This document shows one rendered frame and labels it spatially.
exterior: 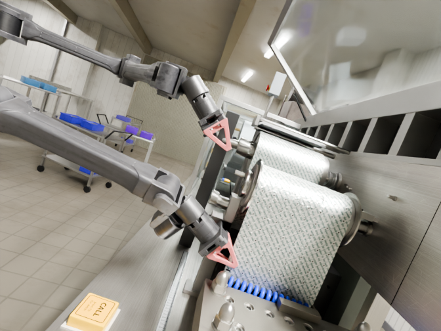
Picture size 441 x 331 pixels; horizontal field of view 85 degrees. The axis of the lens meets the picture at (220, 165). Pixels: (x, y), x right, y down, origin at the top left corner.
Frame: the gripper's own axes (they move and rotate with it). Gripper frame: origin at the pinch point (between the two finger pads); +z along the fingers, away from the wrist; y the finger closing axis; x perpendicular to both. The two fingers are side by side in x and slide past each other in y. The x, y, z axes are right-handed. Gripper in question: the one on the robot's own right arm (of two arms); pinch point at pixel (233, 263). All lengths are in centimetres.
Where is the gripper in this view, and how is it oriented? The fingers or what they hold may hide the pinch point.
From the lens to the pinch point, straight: 62.8
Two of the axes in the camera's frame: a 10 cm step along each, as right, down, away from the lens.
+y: -0.1, 1.0, -9.9
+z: 6.3, 7.7, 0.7
